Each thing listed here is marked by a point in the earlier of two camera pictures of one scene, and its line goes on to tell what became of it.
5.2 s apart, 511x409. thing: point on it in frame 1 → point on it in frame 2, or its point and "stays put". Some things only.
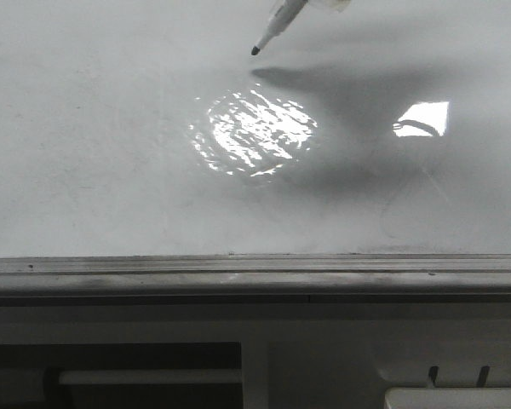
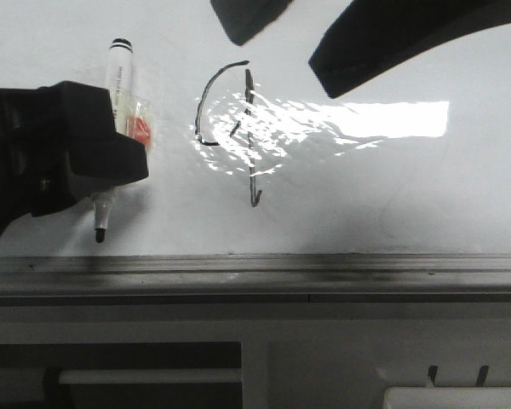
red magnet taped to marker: [341, 6] → [141, 131]
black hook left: [433, 373] stays put
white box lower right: [456, 398] stays put
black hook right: [483, 376] stays put
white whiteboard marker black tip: [280, 18] → [118, 77]
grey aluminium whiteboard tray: [256, 279] stays put
